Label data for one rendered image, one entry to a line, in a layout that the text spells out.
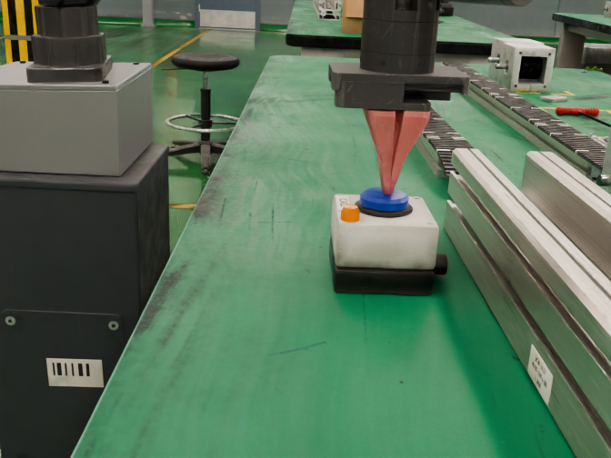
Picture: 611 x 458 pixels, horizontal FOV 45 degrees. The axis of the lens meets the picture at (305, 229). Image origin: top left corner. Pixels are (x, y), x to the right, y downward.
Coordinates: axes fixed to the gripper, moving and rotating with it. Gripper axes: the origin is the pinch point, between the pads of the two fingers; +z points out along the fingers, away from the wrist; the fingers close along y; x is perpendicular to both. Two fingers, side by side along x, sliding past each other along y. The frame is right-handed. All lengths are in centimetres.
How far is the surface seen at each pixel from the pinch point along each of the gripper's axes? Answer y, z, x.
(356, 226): -2.7, 2.5, -3.8
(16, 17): -242, 34, 607
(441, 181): 11.1, 8.1, 30.3
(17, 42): -243, 55, 607
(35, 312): -39, 25, 25
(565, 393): 7.8, 5.9, -21.8
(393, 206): 0.3, 1.4, -1.8
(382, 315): -0.7, 8.3, -7.6
